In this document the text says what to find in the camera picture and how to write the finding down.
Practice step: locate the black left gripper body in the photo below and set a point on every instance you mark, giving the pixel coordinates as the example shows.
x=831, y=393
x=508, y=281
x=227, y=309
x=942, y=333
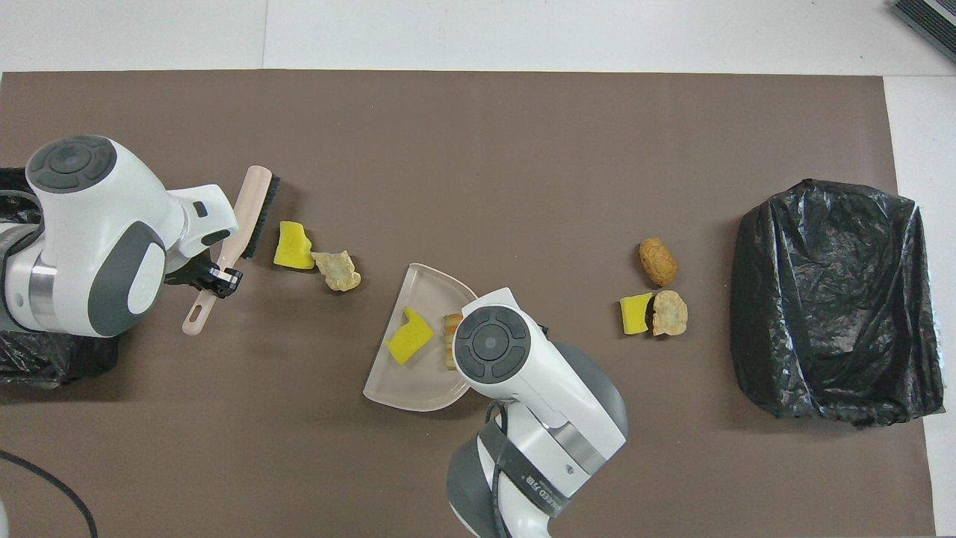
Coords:
x=181, y=275

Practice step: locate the thick yellow sponge block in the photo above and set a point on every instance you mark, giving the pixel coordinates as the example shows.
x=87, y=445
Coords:
x=291, y=246

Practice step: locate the beige hand brush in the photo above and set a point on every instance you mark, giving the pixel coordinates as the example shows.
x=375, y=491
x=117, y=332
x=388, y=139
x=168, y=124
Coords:
x=254, y=202

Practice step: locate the pale bread chunk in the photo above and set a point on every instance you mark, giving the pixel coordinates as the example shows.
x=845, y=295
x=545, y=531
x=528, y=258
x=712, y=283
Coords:
x=337, y=270

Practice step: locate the notched yellow sponge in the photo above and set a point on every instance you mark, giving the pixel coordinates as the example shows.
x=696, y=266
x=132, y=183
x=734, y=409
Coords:
x=409, y=338

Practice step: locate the beige plastic dustpan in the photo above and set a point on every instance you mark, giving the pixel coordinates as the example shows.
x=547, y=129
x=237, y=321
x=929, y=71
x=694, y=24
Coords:
x=407, y=382

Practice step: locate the striped orange croissant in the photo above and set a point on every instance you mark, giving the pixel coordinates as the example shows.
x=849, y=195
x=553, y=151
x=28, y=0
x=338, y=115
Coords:
x=452, y=336

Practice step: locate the yellow sponge with green side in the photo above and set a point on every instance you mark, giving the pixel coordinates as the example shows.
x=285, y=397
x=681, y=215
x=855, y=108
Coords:
x=635, y=314

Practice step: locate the brown fried nugget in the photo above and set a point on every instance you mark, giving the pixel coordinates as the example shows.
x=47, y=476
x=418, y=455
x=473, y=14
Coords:
x=658, y=261

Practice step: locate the pale round bread piece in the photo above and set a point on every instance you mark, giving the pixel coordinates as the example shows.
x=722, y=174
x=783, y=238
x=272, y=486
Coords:
x=670, y=312

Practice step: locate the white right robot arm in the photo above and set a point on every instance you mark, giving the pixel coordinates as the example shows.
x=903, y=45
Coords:
x=538, y=388

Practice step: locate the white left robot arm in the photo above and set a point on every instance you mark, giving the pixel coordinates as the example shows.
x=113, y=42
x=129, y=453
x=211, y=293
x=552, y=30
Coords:
x=97, y=224

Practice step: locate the black bag-lined bin pink mark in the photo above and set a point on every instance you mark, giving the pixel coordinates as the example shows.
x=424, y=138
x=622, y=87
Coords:
x=45, y=359

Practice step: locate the brown table mat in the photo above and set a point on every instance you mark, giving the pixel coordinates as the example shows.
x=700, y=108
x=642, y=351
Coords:
x=478, y=149

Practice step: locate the dark ribbed grille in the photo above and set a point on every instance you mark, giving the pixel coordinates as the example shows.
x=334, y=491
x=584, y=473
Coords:
x=930, y=19

